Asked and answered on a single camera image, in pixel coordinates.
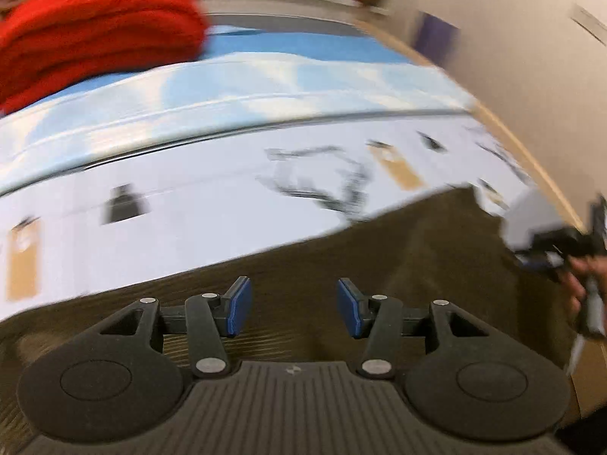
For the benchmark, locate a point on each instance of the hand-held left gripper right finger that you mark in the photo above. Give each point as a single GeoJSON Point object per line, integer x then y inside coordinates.
{"type": "Point", "coordinates": [348, 308]}

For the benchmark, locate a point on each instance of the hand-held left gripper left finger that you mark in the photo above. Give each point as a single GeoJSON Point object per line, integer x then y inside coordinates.
{"type": "Point", "coordinates": [240, 304]}

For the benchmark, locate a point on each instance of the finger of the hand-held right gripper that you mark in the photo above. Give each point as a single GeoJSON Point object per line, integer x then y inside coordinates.
{"type": "Point", "coordinates": [540, 260]}

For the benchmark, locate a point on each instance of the olive brown pants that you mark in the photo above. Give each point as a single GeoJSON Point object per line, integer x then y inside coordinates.
{"type": "Point", "coordinates": [427, 256]}

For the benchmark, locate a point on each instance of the person's right hand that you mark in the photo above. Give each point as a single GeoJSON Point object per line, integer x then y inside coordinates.
{"type": "Point", "coordinates": [576, 289]}

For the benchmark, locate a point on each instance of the white printed bed sheet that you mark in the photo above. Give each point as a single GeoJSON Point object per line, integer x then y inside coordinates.
{"type": "Point", "coordinates": [213, 208]}

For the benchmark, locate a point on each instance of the light blue cloud blanket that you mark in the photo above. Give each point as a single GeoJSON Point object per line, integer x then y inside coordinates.
{"type": "Point", "coordinates": [237, 95]}

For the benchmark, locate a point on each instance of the white headboard shelf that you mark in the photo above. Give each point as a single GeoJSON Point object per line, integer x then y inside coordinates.
{"type": "Point", "coordinates": [284, 2]}

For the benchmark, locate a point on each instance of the red folded blanket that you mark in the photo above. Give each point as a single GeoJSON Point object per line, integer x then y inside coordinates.
{"type": "Point", "coordinates": [95, 33]}

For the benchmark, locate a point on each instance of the wooden bed frame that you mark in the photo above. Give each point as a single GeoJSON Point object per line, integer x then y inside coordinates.
{"type": "Point", "coordinates": [498, 123]}

